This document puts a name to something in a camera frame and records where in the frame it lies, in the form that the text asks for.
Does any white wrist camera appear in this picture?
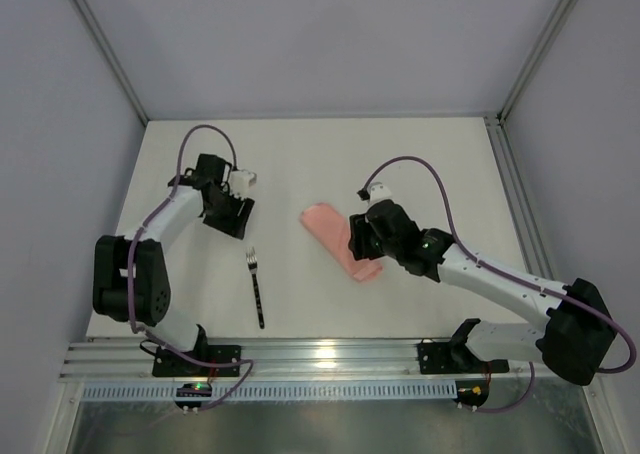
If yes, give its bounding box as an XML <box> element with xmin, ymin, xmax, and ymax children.
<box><xmin>228</xmin><ymin>170</ymin><xmax>257</xmax><ymax>198</ymax></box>
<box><xmin>366</xmin><ymin>182</ymin><xmax>393</xmax><ymax>206</ymax></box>

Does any right side aluminium rail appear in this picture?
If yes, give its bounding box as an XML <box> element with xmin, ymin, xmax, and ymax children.
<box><xmin>484</xmin><ymin>115</ymin><xmax>555</xmax><ymax>279</ymax></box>

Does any aluminium front rail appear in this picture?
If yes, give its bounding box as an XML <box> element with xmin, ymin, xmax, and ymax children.
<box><xmin>59</xmin><ymin>337</ymin><xmax>528</xmax><ymax>382</ymax></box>

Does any aluminium rail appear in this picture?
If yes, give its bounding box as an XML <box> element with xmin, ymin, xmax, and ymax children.
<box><xmin>59</xmin><ymin>337</ymin><xmax>528</xmax><ymax>382</ymax></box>
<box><xmin>484</xmin><ymin>115</ymin><xmax>555</xmax><ymax>279</ymax></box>

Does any grey slotted cable duct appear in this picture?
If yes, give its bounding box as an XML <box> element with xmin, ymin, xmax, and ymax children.
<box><xmin>81</xmin><ymin>379</ymin><xmax>458</xmax><ymax>402</ymax></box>

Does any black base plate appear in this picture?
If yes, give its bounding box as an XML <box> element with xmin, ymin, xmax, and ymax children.
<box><xmin>152</xmin><ymin>345</ymin><xmax>241</xmax><ymax>378</ymax></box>
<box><xmin>416</xmin><ymin>339</ymin><xmax>510</xmax><ymax>375</ymax></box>

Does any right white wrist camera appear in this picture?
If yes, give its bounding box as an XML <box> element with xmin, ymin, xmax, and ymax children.
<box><xmin>366</xmin><ymin>182</ymin><xmax>393</xmax><ymax>206</ymax></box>

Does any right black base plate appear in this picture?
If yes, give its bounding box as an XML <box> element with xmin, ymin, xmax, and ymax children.
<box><xmin>416</xmin><ymin>339</ymin><xmax>510</xmax><ymax>375</ymax></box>

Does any silver fork black handle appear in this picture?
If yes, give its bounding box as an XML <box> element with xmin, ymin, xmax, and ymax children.
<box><xmin>246</xmin><ymin>247</ymin><xmax>265</xmax><ymax>330</ymax></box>

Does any right controller board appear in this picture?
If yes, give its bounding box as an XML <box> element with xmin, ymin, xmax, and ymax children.
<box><xmin>453</xmin><ymin>381</ymin><xmax>490</xmax><ymax>411</ymax></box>

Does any left corner frame post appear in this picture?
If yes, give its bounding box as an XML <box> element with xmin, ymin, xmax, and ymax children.
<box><xmin>69</xmin><ymin>0</ymin><xmax>150</xmax><ymax>126</ymax></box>

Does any corner frame post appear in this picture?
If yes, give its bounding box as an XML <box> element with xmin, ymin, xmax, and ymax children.
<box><xmin>497</xmin><ymin>0</ymin><xmax>579</xmax><ymax>124</ymax></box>
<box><xmin>69</xmin><ymin>0</ymin><xmax>150</xmax><ymax>126</ymax></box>

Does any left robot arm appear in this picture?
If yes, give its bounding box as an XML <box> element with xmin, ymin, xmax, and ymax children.
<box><xmin>92</xmin><ymin>154</ymin><xmax>257</xmax><ymax>367</ymax></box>

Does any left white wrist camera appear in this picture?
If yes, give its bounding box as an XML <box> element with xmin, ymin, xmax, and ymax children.
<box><xmin>228</xmin><ymin>170</ymin><xmax>257</xmax><ymax>198</ymax></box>

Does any left controller board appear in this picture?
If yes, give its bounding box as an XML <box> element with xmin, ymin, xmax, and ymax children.
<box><xmin>173</xmin><ymin>382</ymin><xmax>212</xmax><ymax>411</ymax></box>

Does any controller board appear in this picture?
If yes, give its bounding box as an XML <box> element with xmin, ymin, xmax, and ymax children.
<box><xmin>453</xmin><ymin>381</ymin><xmax>490</xmax><ymax>411</ymax></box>
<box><xmin>173</xmin><ymin>382</ymin><xmax>212</xmax><ymax>411</ymax></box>

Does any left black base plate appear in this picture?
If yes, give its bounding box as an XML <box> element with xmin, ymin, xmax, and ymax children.
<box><xmin>152</xmin><ymin>345</ymin><xmax>241</xmax><ymax>378</ymax></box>

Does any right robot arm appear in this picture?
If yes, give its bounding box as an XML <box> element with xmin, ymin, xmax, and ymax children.
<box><xmin>348</xmin><ymin>199</ymin><xmax>616</xmax><ymax>386</ymax></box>

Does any right corner frame post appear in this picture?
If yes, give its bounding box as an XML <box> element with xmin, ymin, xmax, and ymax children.
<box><xmin>497</xmin><ymin>0</ymin><xmax>579</xmax><ymax>124</ymax></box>

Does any pink satin napkin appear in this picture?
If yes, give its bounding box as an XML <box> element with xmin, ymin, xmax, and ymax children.
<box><xmin>299</xmin><ymin>203</ymin><xmax>383</xmax><ymax>283</ymax></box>

